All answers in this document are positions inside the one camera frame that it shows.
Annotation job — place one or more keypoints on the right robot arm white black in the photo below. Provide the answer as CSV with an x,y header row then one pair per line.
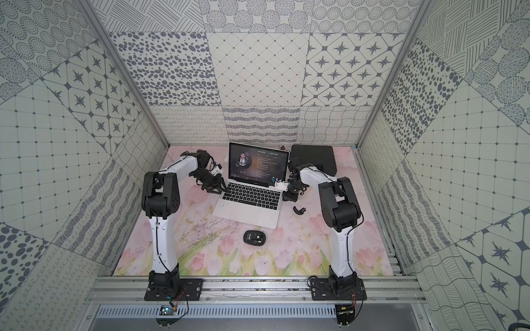
x,y
341,213

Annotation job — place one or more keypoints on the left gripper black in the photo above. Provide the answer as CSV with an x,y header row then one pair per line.
x,y
209,180

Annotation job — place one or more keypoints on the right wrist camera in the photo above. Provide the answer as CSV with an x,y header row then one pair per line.
x,y
279,184

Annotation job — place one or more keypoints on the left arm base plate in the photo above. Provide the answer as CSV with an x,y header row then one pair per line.
x,y
164,289

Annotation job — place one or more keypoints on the black plastic tool case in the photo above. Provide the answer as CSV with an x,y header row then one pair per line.
x,y
322,157

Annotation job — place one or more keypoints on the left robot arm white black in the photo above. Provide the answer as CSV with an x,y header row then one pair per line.
x,y
161,199

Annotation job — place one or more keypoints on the black wireless mouse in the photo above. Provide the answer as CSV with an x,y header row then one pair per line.
x,y
254,237

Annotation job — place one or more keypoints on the aluminium mounting rail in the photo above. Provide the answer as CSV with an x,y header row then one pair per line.
x,y
217,290

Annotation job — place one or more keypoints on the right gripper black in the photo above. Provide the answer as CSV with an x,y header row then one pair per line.
x,y
290,197

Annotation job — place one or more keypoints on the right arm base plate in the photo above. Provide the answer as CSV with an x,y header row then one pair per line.
x,y
327,289

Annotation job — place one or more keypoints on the floral pink table mat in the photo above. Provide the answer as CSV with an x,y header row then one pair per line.
x,y
300,245

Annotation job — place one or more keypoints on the silver laptop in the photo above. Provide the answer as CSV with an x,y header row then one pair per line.
x,y
251,196

